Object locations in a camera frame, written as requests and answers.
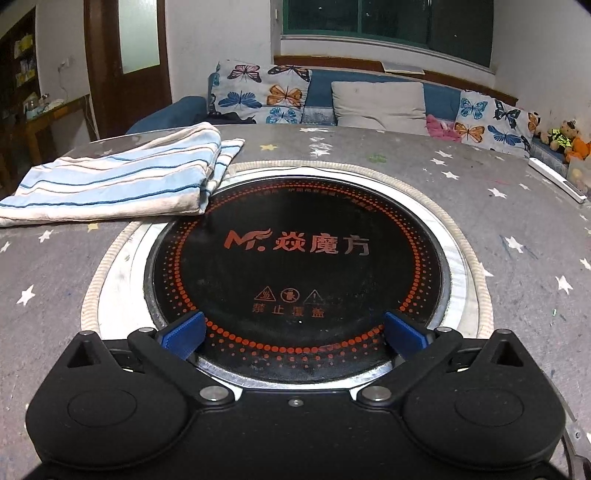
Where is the blue striped garment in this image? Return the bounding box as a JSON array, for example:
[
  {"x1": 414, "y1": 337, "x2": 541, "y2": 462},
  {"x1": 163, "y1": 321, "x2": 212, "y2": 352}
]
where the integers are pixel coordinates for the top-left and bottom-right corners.
[{"x1": 0, "y1": 122, "x2": 245, "y2": 228}]

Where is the pink cloth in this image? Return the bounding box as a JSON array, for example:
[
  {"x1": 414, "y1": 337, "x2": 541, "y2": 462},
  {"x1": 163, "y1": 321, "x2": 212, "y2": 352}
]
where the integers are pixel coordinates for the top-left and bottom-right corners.
[{"x1": 425, "y1": 113, "x2": 462, "y2": 143}]

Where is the teddy bear in yellow vest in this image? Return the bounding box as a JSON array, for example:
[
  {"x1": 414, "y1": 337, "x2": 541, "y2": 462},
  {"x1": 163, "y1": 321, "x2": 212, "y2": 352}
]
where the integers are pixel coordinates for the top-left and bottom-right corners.
[{"x1": 547, "y1": 119, "x2": 583, "y2": 156}]

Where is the brown wooden door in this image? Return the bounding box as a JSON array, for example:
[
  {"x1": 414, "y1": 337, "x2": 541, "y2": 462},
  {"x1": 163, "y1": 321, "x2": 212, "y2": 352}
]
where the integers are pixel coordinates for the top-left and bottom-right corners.
[{"x1": 83, "y1": 0, "x2": 173, "y2": 139}]

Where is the white remote control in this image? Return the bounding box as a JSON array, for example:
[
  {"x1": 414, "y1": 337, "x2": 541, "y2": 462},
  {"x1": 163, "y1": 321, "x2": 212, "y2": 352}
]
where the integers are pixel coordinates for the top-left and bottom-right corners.
[{"x1": 528, "y1": 157, "x2": 588, "y2": 204}]

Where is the butterfly print pillow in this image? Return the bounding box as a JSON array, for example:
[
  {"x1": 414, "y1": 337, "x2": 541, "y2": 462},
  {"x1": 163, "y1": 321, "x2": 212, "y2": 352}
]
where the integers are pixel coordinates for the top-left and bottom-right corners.
[
  {"x1": 207, "y1": 60, "x2": 314, "y2": 125},
  {"x1": 452, "y1": 89, "x2": 541, "y2": 160}
]

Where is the orange plush toy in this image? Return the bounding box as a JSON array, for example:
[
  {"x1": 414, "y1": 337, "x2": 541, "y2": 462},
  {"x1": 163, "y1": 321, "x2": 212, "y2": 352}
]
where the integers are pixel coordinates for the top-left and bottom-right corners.
[{"x1": 565, "y1": 137, "x2": 591, "y2": 163}]

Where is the blue sofa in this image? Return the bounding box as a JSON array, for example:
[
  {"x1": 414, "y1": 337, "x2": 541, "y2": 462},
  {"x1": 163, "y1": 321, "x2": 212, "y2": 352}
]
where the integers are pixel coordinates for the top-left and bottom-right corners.
[{"x1": 126, "y1": 68, "x2": 573, "y2": 163}]

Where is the grey plain pillow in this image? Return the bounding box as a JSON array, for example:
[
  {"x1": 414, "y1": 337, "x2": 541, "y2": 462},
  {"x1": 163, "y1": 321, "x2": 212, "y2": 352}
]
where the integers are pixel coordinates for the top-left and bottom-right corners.
[{"x1": 331, "y1": 81, "x2": 430, "y2": 136}]

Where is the grey star-print tablecloth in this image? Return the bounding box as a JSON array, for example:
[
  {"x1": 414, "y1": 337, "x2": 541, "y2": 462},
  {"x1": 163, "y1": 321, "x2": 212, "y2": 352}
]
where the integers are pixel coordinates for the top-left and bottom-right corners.
[{"x1": 0, "y1": 124, "x2": 591, "y2": 480}]

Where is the round black induction cooktop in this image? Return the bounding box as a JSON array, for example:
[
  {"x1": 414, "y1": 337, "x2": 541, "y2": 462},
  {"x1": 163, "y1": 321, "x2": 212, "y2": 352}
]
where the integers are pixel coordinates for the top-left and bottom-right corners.
[{"x1": 143, "y1": 174, "x2": 454, "y2": 387}]

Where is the wooden wall shelf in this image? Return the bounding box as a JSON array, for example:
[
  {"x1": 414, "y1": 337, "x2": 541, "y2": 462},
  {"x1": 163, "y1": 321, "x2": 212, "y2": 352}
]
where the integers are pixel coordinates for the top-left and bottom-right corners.
[{"x1": 0, "y1": 6, "x2": 40, "y2": 121}]

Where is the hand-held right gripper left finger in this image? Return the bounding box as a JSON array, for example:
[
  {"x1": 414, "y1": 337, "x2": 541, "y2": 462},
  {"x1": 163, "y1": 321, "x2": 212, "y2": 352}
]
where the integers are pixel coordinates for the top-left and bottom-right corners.
[{"x1": 67, "y1": 311, "x2": 236, "y2": 407}]

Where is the green framed window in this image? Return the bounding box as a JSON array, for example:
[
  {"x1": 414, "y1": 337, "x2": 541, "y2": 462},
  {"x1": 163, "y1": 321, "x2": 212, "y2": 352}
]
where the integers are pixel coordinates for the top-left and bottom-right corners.
[{"x1": 281, "y1": 0, "x2": 496, "y2": 75}]

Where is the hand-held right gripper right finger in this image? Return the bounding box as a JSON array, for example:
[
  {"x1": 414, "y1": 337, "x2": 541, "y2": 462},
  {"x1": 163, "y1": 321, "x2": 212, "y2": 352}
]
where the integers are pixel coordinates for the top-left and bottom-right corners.
[{"x1": 356, "y1": 311, "x2": 524, "y2": 409}]

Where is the wooden side desk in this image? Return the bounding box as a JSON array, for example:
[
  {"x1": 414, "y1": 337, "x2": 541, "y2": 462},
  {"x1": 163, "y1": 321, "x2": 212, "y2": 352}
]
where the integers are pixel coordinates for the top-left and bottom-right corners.
[{"x1": 20, "y1": 94, "x2": 93, "y2": 167}]

